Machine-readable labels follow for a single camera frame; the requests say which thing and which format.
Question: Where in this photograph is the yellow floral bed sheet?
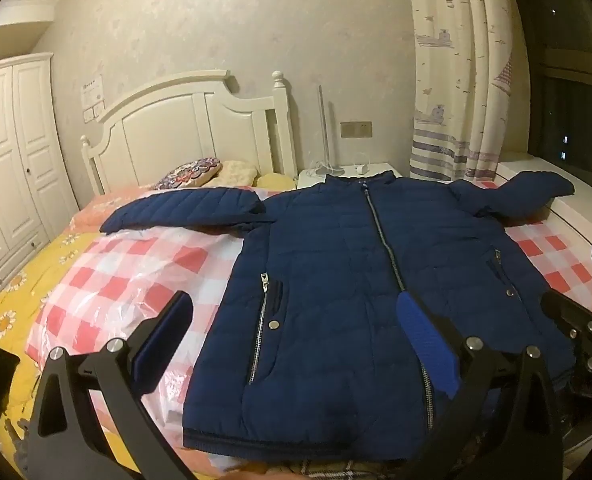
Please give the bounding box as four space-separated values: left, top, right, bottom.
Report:
0 195 104 480

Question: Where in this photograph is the navy blue puffer jacket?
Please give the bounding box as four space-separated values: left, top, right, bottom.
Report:
99 170 577 466

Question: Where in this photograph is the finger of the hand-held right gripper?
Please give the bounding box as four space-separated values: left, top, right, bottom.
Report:
541 290 592 347

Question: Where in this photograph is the white wooden headboard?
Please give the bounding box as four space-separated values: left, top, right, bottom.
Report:
80 71 298 196

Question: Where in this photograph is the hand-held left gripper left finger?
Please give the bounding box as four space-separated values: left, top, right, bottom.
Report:
28 290 195 480

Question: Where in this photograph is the dark window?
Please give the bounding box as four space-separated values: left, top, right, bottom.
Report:
506 0 592 171

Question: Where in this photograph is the purple patterned round pillow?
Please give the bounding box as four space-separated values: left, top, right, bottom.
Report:
154 157 223 191

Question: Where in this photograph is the red white checkered blanket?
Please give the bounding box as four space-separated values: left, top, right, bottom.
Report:
26 185 592 461

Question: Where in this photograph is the cream pillow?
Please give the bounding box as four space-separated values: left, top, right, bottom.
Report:
211 160 258 188

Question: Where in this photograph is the plaid cloth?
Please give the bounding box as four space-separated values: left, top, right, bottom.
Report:
276 457 407 480

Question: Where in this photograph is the white nightstand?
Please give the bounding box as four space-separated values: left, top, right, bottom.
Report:
296 162 402 191

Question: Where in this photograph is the white paper notice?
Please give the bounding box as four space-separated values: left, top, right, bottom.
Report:
81 76 104 106

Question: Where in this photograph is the white wardrobe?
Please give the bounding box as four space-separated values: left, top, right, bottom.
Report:
0 52 79 301

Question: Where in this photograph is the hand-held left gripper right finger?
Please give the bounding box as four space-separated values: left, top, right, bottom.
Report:
396 291 563 480

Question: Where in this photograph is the white printed curtain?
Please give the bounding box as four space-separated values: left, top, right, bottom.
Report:
405 0 527 181

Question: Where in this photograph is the gold wall outlet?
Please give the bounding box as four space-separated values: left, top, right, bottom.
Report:
340 121 373 139

